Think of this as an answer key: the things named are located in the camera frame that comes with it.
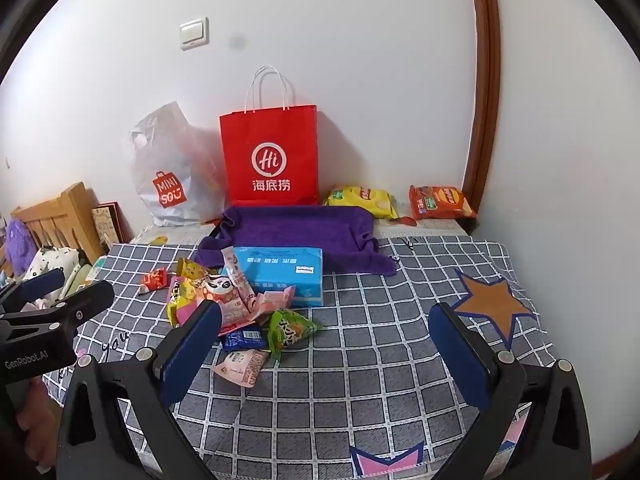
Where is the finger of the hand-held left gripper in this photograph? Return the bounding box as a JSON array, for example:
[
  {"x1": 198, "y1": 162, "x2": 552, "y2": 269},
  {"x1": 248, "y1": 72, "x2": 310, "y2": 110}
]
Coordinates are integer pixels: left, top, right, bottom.
[
  {"x1": 30, "y1": 280, "x2": 115, "y2": 333},
  {"x1": 0, "y1": 268, "x2": 66, "y2": 311}
]

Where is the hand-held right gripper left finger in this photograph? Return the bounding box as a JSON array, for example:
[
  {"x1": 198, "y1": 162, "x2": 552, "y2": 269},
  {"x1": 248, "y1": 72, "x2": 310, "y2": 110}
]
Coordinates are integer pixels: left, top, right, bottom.
[{"x1": 55, "y1": 301, "x2": 223, "y2": 480}]

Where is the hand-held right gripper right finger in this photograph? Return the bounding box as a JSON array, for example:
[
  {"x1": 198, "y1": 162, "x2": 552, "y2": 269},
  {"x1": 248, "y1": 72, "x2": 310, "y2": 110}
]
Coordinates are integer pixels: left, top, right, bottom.
[{"x1": 428, "y1": 301, "x2": 593, "y2": 480}]

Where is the small pale pink packet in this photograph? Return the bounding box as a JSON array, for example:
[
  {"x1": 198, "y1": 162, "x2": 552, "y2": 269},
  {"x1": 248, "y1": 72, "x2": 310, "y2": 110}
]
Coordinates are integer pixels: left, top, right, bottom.
[{"x1": 212, "y1": 349, "x2": 271, "y2": 387}]

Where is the dark blue snack packet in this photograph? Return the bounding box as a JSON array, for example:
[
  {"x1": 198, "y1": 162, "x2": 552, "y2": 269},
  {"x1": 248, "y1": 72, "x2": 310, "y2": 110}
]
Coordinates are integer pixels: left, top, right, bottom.
[{"x1": 220, "y1": 324, "x2": 268, "y2": 352}]

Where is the yellow and pink snack packet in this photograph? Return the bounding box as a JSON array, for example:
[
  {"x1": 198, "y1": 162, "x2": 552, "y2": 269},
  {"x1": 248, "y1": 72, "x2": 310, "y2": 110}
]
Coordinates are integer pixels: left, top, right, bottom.
[{"x1": 166, "y1": 279, "x2": 202, "y2": 327}]

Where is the pink panda snack packet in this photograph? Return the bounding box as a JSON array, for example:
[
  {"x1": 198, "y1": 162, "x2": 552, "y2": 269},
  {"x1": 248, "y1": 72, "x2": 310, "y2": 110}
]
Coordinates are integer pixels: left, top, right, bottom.
[{"x1": 197, "y1": 274, "x2": 248, "y2": 335}]

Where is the small red snack packet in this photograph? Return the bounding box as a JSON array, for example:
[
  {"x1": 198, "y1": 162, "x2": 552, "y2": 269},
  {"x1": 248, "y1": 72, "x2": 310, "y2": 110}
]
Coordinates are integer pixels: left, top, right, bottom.
[{"x1": 141, "y1": 268, "x2": 171, "y2": 293}]

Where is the long pink snack packet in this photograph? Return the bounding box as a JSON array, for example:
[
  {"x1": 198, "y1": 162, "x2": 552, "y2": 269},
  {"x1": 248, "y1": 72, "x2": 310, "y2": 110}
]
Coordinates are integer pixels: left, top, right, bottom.
[{"x1": 222, "y1": 246, "x2": 257, "y2": 311}]

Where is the green snack packet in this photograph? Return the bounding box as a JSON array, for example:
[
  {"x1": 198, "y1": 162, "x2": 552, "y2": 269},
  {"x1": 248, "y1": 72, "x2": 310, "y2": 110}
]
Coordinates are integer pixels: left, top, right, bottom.
[{"x1": 267, "y1": 309, "x2": 323, "y2": 363}]

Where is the person's left hand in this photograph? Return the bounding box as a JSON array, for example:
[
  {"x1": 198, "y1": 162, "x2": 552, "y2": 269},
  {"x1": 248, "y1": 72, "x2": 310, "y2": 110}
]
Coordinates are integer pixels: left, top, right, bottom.
[{"x1": 15, "y1": 377, "x2": 68, "y2": 473}]

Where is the white spotted cloth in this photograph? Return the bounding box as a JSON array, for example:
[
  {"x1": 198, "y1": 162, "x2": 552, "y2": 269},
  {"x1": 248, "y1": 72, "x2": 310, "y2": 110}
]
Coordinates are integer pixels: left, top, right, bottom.
[{"x1": 20, "y1": 246, "x2": 83, "y2": 302}]

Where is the purple plush toy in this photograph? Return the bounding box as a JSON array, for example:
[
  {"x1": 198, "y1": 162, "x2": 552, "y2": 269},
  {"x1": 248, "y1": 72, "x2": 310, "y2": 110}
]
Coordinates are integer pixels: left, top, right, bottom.
[{"x1": 4, "y1": 219, "x2": 38, "y2": 277}]

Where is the wooden headboard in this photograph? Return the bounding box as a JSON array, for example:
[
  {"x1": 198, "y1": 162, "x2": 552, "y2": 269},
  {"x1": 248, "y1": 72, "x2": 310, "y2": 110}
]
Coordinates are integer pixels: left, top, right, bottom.
[{"x1": 11, "y1": 182, "x2": 106, "y2": 266}]

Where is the patterned flat box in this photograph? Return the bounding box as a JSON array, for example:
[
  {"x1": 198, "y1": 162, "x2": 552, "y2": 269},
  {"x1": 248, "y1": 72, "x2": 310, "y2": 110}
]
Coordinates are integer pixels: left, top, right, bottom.
[{"x1": 91, "y1": 202, "x2": 126, "y2": 248}]

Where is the grey checked blanket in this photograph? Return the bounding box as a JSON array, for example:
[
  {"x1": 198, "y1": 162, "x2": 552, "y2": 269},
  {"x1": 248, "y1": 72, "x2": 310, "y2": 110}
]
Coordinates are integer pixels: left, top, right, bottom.
[{"x1": 42, "y1": 242, "x2": 558, "y2": 480}]

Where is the blue tissue pack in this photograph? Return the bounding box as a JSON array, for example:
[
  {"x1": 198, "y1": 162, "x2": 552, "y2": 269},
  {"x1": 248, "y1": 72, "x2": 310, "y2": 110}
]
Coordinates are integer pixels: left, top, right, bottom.
[{"x1": 231, "y1": 246, "x2": 325, "y2": 308}]

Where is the orange chips bag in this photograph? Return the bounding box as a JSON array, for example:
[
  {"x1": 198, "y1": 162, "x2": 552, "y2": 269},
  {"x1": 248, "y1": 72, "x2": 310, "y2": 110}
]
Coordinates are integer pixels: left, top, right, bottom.
[{"x1": 408, "y1": 185, "x2": 478, "y2": 221}]

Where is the white plastic bag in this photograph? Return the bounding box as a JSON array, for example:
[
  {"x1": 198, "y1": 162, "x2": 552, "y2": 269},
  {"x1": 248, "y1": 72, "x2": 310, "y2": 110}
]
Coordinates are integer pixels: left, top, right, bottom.
[{"x1": 125, "y1": 101, "x2": 228, "y2": 228}]

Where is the purple towel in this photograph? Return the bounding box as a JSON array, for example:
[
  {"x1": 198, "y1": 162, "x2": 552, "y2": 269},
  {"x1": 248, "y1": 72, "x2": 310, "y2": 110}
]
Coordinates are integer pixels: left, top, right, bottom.
[{"x1": 192, "y1": 205, "x2": 398, "y2": 277}]

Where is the yellow chips bag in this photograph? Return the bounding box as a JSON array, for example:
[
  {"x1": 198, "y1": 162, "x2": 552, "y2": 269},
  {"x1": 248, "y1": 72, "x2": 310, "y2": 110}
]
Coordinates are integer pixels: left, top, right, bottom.
[{"x1": 324, "y1": 186, "x2": 398, "y2": 220}]

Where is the red paper bag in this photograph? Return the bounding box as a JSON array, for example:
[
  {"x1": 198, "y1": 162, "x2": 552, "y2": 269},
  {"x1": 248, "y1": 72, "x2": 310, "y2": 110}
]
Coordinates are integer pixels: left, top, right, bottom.
[{"x1": 219, "y1": 65, "x2": 320, "y2": 207}]

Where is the brown wooden door frame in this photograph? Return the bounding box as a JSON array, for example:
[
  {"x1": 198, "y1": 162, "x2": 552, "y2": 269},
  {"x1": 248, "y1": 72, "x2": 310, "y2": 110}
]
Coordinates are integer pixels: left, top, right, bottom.
[{"x1": 461, "y1": 0, "x2": 502, "y2": 235}]

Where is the white light switch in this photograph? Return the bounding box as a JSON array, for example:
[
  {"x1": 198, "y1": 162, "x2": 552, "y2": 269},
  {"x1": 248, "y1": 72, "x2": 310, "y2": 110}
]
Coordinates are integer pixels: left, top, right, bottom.
[{"x1": 179, "y1": 17, "x2": 211, "y2": 52}]

